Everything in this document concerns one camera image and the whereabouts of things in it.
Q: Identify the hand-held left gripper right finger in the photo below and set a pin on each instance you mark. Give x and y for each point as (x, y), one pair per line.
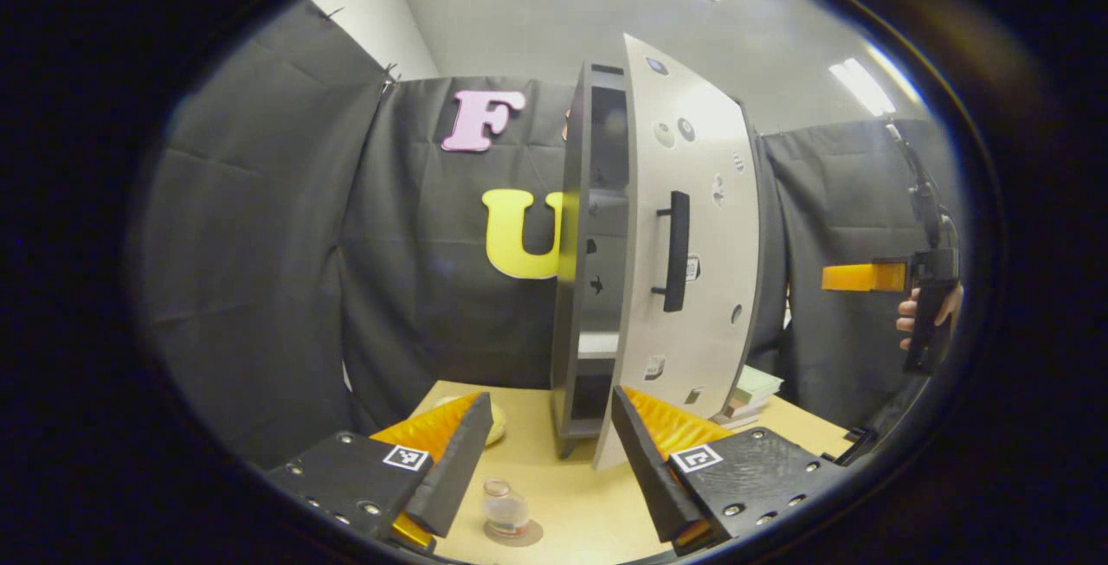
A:
(645, 470)

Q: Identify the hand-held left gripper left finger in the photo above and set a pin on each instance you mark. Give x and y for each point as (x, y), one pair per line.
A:
(454, 470)

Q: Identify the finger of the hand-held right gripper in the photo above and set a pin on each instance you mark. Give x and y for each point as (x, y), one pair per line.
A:
(861, 278)

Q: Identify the clear plastic bottle red label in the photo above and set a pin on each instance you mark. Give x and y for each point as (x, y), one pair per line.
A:
(505, 513)

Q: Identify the black backdrop cloth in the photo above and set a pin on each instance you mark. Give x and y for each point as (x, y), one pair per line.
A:
(260, 245)

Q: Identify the pale yellow round bread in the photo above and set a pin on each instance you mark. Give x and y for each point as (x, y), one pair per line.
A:
(496, 426)

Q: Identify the green book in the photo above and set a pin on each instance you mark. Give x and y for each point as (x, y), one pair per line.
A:
(760, 383)

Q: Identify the brown book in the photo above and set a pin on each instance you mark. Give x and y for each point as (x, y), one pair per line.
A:
(736, 414)

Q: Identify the brown round coaster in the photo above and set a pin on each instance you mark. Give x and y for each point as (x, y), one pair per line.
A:
(532, 535)

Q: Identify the dark grey cabinet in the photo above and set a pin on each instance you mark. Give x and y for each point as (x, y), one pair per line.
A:
(567, 331)

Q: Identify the black metal bracket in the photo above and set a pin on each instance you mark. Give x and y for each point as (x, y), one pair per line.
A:
(853, 448)

